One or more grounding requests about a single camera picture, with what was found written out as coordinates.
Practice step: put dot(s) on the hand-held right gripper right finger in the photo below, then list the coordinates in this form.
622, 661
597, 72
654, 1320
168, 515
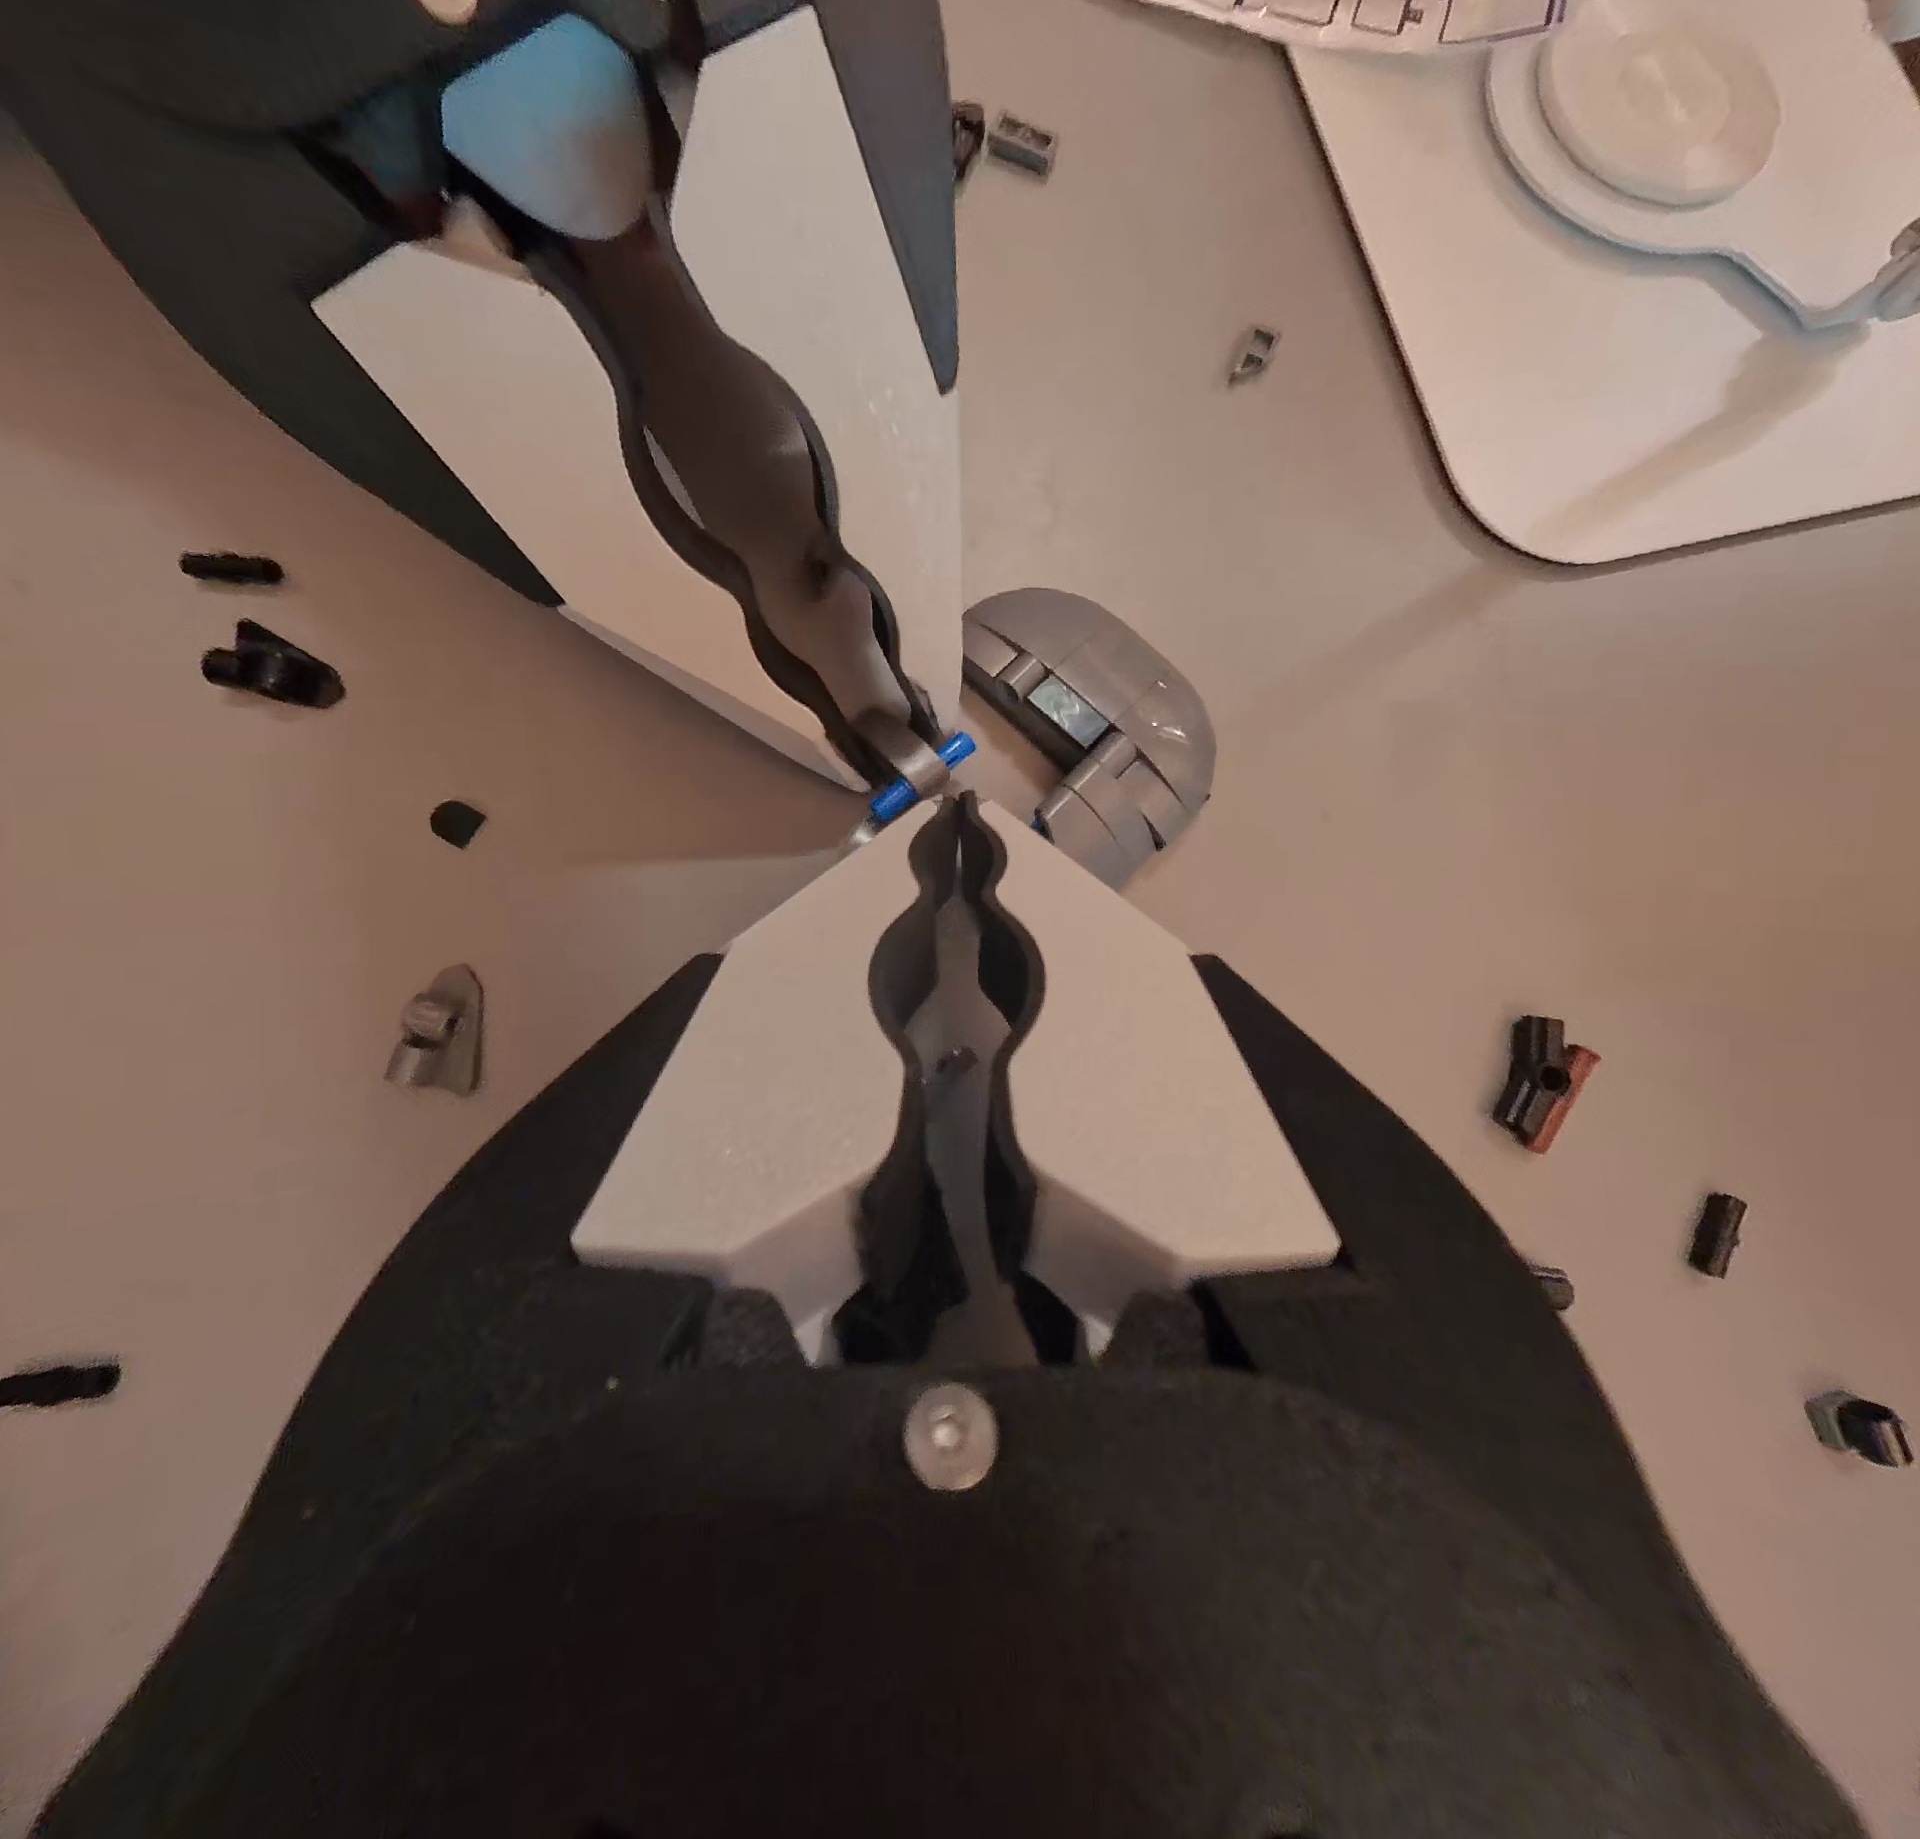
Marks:
1186, 1120

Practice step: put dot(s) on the black and grey lego clip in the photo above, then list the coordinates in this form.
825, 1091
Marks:
1861, 1430

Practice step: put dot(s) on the white book stand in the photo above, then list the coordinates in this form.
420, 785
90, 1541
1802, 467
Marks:
1575, 415

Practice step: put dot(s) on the grey liftarm with blue pin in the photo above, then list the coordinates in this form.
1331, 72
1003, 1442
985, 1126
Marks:
916, 765

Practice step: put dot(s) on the grey curved lego assembly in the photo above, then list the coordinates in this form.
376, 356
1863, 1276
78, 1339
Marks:
1110, 700

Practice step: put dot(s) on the black lego wedge piece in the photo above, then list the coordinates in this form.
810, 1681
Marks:
276, 669

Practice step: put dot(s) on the black angled lego connector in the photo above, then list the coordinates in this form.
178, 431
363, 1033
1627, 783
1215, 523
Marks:
1557, 1287

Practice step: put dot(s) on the black lego axle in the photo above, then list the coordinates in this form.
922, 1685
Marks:
60, 1386

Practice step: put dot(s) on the small grey open lego piece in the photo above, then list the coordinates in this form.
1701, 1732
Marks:
1245, 363

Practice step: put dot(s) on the short black lego pin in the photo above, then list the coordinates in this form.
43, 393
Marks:
1719, 1234

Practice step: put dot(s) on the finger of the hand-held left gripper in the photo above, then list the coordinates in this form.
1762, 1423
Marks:
855, 295
511, 415

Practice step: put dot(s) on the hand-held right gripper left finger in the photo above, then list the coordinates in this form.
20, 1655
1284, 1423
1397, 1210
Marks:
735, 1120

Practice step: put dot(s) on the small black lego piece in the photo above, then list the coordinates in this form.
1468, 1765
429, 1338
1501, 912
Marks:
966, 130

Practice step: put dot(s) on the black and red lego connector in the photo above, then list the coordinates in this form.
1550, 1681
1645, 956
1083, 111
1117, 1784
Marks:
1536, 1081

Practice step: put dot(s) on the grey lego stud plate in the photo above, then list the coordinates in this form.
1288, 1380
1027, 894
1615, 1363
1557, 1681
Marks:
955, 1064

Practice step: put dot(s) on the long black lego pin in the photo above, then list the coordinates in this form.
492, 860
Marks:
232, 566

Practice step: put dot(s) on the grey lego wedge piece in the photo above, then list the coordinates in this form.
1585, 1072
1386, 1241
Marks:
442, 1036

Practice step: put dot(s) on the small grey lego plate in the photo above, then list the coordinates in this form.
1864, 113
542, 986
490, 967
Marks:
1022, 141

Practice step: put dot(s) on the small black rounded lego tile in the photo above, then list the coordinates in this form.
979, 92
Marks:
456, 823

